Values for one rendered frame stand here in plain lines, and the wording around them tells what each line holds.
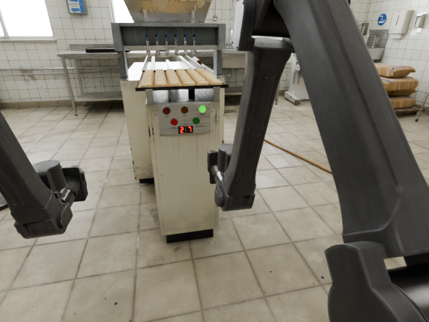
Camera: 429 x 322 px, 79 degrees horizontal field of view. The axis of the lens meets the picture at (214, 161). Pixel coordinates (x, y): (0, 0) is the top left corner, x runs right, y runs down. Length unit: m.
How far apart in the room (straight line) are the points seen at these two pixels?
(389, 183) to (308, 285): 1.28
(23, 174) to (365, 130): 0.51
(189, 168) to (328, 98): 1.11
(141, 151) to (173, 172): 0.74
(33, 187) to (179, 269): 1.05
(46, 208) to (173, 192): 0.88
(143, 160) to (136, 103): 0.44
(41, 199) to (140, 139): 1.46
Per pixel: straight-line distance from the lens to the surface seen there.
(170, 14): 1.93
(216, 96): 1.19
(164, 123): 1.19
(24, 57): 5.34
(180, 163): 1.30
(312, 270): 1.56
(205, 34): 1.97
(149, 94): 1.16
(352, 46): 0.29
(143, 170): 2.10
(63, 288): 1.59
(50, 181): 0.64
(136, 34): 1.95
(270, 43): 0.44
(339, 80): 0.26
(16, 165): 0.54
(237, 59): 4.54
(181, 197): 1.41
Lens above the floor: 1.11
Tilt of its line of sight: 26 degrees down
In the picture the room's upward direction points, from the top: straight up
